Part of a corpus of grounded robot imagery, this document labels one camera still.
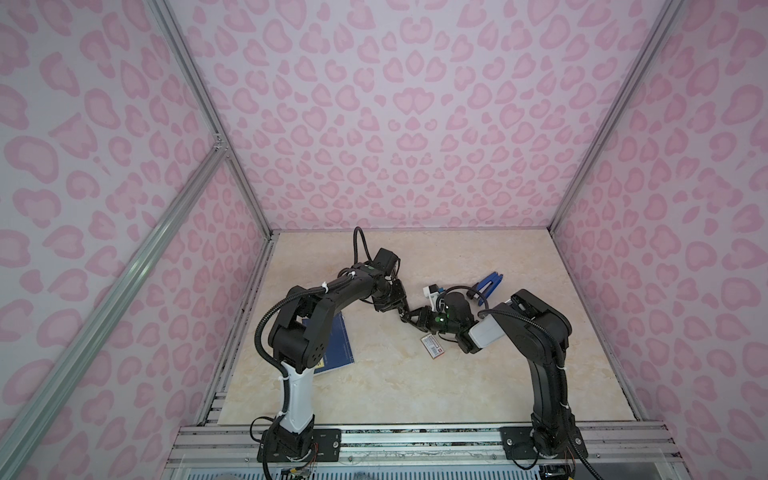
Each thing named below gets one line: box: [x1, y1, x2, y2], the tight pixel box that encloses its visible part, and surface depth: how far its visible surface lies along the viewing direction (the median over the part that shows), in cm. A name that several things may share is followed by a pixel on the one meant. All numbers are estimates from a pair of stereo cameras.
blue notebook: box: [313, 311, 354, 375], surface depth 91 cm
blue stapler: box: [472, 271, 504, 304], surface depth 103 cm
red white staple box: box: [420, 334, 445, 359], surface depth 90 cm
